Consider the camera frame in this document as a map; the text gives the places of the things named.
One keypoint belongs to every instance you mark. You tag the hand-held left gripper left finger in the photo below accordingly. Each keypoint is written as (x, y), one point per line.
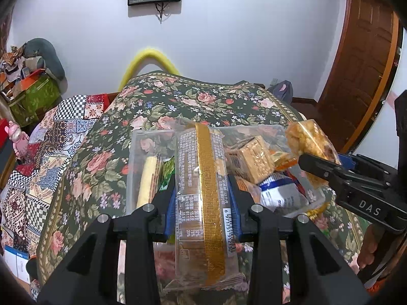
(172, 216)

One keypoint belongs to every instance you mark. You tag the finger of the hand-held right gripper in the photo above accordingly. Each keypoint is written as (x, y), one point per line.
(321, 168)
(348, 160)

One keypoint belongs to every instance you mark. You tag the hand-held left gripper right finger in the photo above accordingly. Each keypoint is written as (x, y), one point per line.
(232, 197)

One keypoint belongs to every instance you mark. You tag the long biscuit packet gold strip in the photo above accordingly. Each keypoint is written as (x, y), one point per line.
(203, 197)

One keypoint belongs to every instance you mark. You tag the puffed rice cake packet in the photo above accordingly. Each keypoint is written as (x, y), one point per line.
(310, 139)

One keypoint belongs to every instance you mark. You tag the brown cracker cube packet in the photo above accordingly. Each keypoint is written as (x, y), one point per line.
(251, 159)

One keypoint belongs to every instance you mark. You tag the small green snack packet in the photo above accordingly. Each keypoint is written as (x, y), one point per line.
(168, 173)

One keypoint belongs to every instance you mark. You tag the cream wafer packet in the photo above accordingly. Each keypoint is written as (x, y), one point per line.
(148, 179)

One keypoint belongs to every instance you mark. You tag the blue white snack packet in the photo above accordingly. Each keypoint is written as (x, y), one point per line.
(281, 195)

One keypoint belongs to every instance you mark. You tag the clear plastic storage box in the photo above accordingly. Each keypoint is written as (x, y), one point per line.
(141, 146)

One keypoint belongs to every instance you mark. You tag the person's right hand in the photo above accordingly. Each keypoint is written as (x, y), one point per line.
(367, 247)

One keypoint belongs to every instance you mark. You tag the small orange snack packet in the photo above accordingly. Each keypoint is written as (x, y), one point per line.
(283, 160)

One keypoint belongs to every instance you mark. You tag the white sliding wardrobe door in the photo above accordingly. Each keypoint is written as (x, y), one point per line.
(389, 85)

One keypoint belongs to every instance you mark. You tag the dark bag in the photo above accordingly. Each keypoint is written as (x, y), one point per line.
(281, 90)

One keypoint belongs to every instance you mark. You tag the brown wooden door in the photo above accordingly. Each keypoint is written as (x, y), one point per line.
(359, 70)

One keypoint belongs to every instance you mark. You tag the patchwork quilt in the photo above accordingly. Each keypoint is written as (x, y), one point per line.
(41, 152)

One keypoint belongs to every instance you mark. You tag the yellow padded hoop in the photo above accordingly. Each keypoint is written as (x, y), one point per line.
(141, 58)

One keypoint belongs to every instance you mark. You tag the white blue paper box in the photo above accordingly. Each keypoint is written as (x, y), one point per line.
(17, 262)

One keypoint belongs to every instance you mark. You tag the pink toy figure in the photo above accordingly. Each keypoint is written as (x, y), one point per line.
(19, 138)

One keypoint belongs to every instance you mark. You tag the red box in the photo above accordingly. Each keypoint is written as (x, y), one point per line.
(3, 133)

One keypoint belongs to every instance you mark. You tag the orange box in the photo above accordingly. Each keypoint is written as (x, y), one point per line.
(28, 81)

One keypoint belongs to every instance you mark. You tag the grey long pillow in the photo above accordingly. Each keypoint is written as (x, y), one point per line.
(47, 55)

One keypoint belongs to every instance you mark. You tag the pile of patterned cloth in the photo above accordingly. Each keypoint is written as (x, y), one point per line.
(12, 62)

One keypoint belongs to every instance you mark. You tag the striped brown curtain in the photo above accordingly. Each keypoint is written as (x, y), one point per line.
(5, 30)

